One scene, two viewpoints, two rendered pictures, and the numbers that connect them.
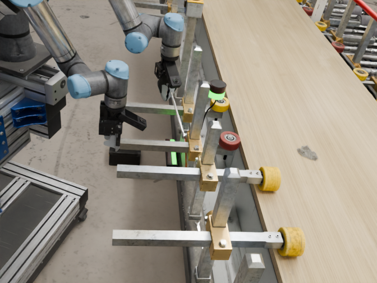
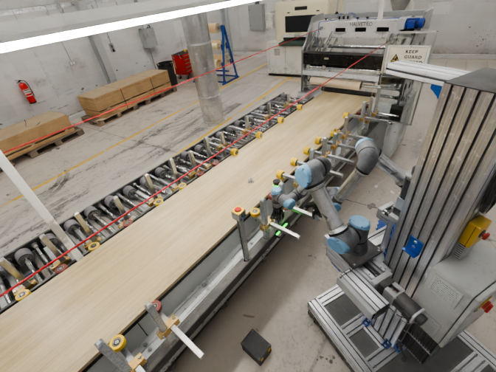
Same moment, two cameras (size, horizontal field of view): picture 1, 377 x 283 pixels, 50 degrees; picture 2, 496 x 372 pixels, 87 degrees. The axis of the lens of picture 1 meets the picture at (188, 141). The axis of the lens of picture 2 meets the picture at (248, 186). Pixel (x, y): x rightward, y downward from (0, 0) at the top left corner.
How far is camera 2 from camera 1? 2.73 m
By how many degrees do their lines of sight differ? 88
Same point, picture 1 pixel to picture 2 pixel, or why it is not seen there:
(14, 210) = (354, 312)
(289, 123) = (239, 192)
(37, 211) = (342, 304)
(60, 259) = not seen: hidden behind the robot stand
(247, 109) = (248, 203)
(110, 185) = (281, 331)
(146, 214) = (275, 297)
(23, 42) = not seen: hidden behind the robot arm
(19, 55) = not seen: hidden behind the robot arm
